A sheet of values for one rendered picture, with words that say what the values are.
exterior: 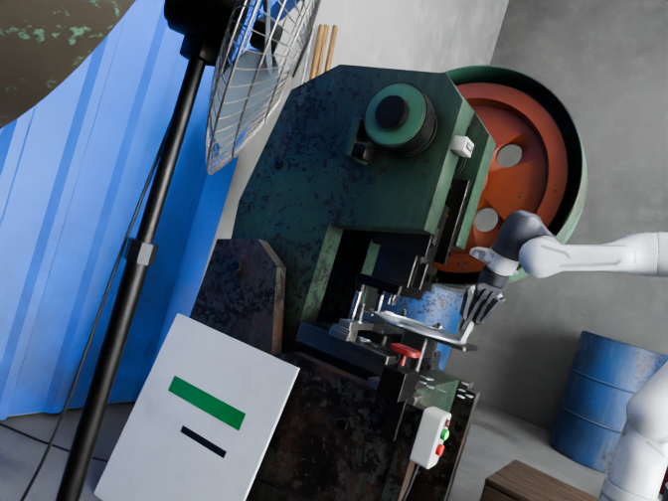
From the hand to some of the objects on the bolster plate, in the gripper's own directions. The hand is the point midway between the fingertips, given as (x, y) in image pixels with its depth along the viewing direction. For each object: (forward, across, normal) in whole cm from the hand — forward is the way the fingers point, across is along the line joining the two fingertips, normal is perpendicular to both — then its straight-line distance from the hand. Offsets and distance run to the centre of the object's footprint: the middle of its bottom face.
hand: (465, 330), depth 158 cm
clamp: (+13, -31, +3) cm, 34 cm away
